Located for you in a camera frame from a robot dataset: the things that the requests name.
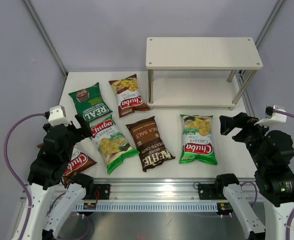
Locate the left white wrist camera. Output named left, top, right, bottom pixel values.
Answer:
left=48, top=105, right=71, bottom=126

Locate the white slotted cable duct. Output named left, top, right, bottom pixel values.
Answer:
left=75, top=202, right=218, bottom=213

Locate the brown Kettle sea salt bag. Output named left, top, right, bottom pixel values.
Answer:
left=126, top=116, right=175, bottom=172

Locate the white two-tier shelf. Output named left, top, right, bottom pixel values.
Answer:
left=145, top=37, right=263, bottom=110

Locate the right black mount plate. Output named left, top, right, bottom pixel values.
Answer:
left=197, top=183, right=216, bottom=200

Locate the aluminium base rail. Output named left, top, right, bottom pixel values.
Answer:
left=19, top=177, right=287, bottom=204

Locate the green REAL chips bag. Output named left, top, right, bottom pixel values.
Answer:
left=69, top=82, right=113, bottom=122

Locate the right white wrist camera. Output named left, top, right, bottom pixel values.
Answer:
left=254, top=105, right=287, bottom=127

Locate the black mount plate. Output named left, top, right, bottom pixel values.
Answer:
left=84, top=183, right=111, bottom=200
left=197, top=183, right=216, bottom=200

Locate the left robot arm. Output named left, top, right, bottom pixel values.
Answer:
left=17, top=114, right=95, bottom=240

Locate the brown Chuba bag front-left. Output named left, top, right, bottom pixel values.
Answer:
left=28, top=143, right=97, bottom=190

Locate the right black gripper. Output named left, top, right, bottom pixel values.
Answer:
left=220, top=111, right=276, bottom=169

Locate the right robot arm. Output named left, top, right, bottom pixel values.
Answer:
left=213, top=109, right=294, bottom=240

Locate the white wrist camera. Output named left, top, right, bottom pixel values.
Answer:
left=48, top=105, right=71, bottom=126
left=254, top=105, right=287, bottom=127

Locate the brown Chuba cassava bag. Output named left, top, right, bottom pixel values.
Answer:
left=109, top=74, right=150, bottom=118

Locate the green Chuba seaweed bag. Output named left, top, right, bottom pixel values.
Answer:
left=91, top=115, right=139, bottom=174

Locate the left black mount plate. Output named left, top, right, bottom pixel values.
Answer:
left=84, top=183, right=111, bottom=200

